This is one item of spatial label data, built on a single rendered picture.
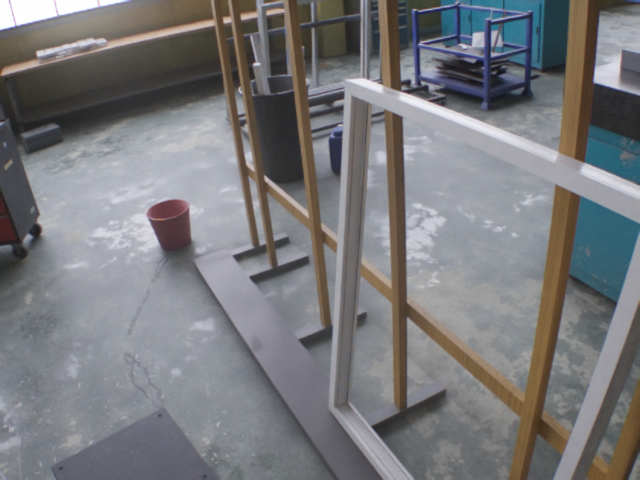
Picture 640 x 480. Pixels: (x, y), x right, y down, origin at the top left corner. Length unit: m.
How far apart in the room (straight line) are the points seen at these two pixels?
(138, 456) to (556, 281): 1.13
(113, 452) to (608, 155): 2.51
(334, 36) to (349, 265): 7.18
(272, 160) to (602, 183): 3.72
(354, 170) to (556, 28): 6.16
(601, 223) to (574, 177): 1.95
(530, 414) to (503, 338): 1.29
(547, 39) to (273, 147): 4.36
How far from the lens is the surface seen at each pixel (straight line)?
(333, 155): 4.77
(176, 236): 3.98
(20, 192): 4.59
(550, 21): 7.80
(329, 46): 9.06
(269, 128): 4.55
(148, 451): 1.53
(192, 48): 8.66
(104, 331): 3.47
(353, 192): 1.99
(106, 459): 1.56
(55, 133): 7.18
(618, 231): 3.11
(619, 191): 1.16
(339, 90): 6.52
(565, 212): 1.37
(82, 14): 8.21
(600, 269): 3.28
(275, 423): 2.64
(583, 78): 1.25
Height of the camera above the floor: 1.96
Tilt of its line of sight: 30 degrees down
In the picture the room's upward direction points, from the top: 7 degrees counter-clockwise
